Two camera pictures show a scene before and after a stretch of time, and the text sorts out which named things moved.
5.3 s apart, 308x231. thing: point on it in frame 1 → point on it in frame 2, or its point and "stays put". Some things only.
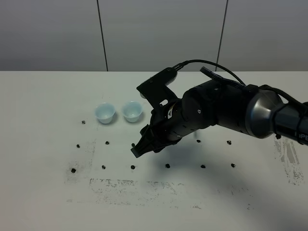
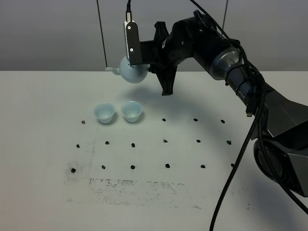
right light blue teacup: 131,111 stays put
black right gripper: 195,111 → 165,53
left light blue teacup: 104,111 stays put
